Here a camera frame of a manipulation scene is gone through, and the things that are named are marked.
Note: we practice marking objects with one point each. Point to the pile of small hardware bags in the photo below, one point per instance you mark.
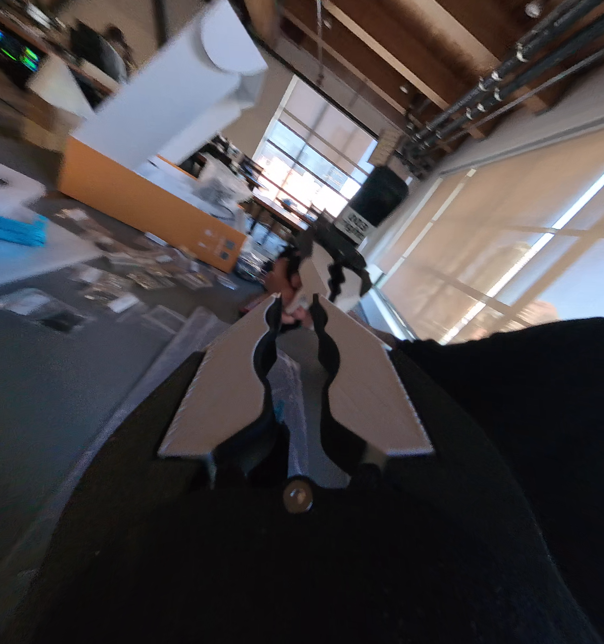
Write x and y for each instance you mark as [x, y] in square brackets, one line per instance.
[146, 276]

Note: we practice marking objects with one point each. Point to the person's right hand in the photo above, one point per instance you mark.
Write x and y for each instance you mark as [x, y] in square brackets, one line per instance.
[286, 281]

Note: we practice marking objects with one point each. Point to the bright glass window wall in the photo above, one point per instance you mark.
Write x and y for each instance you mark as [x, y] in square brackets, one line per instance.
[307, 166]

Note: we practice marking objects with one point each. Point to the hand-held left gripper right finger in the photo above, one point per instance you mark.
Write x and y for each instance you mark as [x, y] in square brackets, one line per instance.
[372, 397]

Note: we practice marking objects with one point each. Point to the large clear plastic bag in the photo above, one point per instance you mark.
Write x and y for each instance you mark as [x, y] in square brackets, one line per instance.
[181, 342]

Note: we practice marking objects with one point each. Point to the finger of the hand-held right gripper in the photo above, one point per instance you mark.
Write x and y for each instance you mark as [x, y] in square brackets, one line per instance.
[344, 289]
[314, 274]

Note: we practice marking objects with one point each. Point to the blue-tinted plastic wrap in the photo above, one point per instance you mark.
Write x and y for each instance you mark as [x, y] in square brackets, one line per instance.
[254, 264]

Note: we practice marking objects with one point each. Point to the small bag of black screws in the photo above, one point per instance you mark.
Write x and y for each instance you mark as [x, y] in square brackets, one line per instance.
[60, 319]

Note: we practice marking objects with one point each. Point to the blue holed U bracket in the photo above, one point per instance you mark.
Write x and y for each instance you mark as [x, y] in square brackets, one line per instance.
[15, 229]

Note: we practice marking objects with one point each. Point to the beige roller window blinds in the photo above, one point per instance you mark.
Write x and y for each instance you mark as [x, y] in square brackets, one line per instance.
[508, 241]

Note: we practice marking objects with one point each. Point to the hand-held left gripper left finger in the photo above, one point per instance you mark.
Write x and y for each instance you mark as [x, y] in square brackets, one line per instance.
[221, 397]

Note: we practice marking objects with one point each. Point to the storage shelf with boxes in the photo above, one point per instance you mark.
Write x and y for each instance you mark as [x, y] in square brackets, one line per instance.
[10, 50]

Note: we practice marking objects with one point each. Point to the grey desk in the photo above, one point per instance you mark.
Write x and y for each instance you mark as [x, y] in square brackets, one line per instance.
[55, 377]

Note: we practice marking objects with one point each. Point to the orange and white cardboard box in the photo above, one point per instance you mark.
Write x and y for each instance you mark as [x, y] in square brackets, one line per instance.
[146, 201]

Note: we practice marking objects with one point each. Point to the clear bubble wrap bundle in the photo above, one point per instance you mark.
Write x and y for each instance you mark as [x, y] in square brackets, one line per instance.
[221, 181]

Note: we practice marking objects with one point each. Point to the black ceiling pipes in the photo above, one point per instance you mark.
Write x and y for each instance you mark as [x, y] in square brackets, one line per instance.
[508, 75]

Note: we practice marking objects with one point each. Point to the white foam sheet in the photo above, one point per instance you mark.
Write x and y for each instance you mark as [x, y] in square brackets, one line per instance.
[10, 266]

